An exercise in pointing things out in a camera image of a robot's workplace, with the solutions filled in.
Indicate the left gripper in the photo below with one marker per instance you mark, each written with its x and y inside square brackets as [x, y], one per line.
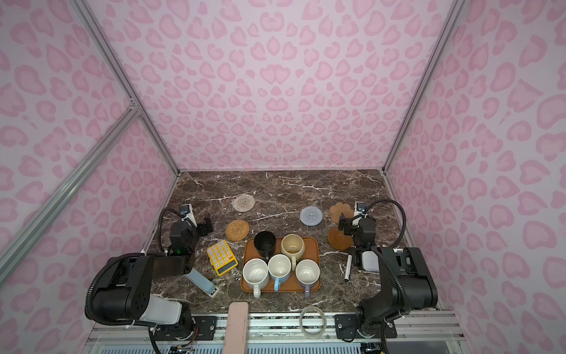
[202, 227]

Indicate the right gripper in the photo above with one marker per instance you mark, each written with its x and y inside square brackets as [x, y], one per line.
[347, 224]

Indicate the brown round wooden coaster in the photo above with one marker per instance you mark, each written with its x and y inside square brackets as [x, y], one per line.
[338, 240]

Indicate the cork flower-shaped coaster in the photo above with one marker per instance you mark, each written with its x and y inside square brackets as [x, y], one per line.
[339, 209]

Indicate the woven rattan round coaster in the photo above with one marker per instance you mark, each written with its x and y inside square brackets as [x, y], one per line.
[238, 230]

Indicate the grey woven round coaster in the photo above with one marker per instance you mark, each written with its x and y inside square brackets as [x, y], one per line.
[311, 216]

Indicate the beige speckled round coaster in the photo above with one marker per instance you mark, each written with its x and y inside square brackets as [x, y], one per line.
[243, 203]

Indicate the cream beige mug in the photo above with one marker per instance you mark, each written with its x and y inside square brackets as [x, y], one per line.
[293, 246]

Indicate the black mug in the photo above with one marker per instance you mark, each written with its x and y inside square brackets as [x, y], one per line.
[265, 243]

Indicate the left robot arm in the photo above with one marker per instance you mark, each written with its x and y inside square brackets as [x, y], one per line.
[120, 293]

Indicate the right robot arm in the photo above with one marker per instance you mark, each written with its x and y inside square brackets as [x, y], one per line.
[405, 283]

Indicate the yellow calculator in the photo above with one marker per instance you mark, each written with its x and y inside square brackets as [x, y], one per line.
[221, 257]

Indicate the black white marker pen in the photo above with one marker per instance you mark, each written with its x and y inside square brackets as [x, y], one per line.
[348, 270]

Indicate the grey blue stapler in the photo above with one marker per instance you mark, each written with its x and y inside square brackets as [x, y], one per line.
[207, 286]

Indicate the lavender mug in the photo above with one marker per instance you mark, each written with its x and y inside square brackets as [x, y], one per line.
[308, 274]

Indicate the white mug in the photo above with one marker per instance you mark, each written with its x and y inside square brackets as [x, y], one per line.
[256, 275]

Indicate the light blue mug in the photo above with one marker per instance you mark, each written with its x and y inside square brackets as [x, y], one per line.
[279, 267]

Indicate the pink rectangular bar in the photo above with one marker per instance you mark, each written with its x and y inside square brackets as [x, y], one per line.
[236, 334]

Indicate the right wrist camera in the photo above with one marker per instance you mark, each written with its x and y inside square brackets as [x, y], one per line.
[360, 208]

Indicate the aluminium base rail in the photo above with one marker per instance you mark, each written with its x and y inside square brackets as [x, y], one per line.
[419, 332]

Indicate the left aluminium frame strut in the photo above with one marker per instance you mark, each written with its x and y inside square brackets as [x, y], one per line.
[29, 235]

